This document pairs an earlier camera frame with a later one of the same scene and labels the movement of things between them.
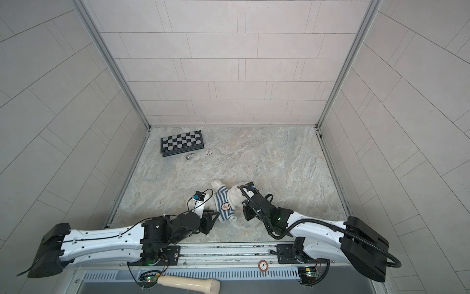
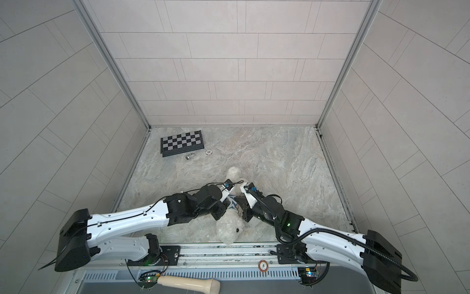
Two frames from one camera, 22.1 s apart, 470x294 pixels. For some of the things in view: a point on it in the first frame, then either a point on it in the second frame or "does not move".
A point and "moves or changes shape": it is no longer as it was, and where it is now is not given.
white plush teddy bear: [235, 193] moves or changes shape
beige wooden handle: [210, 285] does not move
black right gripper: [246, 209] does not move
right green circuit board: [308, 275] does not move
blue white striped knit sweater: [224, 206] moves or changes shape
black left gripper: [207, 220] to [222, 210]
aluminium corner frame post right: [372, 11] does not move
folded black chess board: [181, 143] does not move
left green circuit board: [148, 280] does not move
